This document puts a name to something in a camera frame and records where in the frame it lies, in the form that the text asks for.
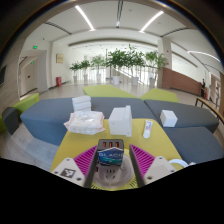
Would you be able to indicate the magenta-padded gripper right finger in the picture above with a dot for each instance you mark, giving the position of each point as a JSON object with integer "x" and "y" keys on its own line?
{"x": 144, "y": 160}

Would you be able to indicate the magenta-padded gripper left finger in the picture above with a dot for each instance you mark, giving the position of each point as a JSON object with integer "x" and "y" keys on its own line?
{"x": 84, "y": 160}

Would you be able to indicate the white tube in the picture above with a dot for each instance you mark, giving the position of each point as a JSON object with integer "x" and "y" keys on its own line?
{"x": 147, "y": 129}

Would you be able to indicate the wet wipes pack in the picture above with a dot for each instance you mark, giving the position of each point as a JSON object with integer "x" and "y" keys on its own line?
{"x": 85, "y": 122}

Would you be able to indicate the large white box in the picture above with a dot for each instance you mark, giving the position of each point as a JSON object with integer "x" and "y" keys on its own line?
{"x": 119, "y": 121}

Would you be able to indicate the small white cube box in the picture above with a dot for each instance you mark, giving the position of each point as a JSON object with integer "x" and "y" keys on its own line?
{"x": 168, "y": 118}

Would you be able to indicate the grey sofa beside table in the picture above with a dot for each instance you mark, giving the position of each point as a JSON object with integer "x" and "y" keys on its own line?
{"x": 196, "y": 145}

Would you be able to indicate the long grey sofa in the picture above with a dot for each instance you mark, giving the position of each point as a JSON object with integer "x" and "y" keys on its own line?
{"x": 46, "y": 120}

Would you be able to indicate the stack of white packs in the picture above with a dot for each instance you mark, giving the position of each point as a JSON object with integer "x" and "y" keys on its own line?
{"x": 81, "y": 103}

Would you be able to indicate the small green sofa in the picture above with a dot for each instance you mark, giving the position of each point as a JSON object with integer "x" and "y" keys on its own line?
{"x": 160, "y": 95}

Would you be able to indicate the grey sofa with cube box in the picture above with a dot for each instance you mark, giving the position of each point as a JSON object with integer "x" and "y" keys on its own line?
{"x": 193, "y": 115}

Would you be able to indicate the large green sofa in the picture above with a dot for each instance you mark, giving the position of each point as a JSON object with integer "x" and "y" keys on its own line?
{"x": 106, "y": 90}

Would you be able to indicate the green ottoman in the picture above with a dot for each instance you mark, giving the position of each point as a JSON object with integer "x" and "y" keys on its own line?
{"x": 26, "y": 103}

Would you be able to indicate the red fire cabinet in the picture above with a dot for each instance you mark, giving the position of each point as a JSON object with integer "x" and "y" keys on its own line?
{"x": 58, "y": 81}

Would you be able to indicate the dark grey ottoman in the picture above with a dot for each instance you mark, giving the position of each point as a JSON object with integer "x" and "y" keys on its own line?
{"x": 10, "y": 120}

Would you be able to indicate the wooden bench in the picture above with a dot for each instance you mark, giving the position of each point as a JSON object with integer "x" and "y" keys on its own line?
{"x": 208, "y": 105}

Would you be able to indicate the person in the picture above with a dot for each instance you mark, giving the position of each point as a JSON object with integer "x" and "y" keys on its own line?
{"x": 202, "y": 88}

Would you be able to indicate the row of potted plants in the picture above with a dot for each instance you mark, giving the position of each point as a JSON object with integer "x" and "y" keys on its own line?
{"x": 116, "y": 60}

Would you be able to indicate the green exit sign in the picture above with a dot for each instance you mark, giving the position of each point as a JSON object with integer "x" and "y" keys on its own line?
{"x": 35, "y": 47}

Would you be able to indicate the ceiling strip lights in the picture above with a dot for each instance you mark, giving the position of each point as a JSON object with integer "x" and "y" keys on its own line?
{"x": 85, "y": 18}

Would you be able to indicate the framed wall picture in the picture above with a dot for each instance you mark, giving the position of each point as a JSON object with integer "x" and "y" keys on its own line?
{"x": 60, "y": 58}

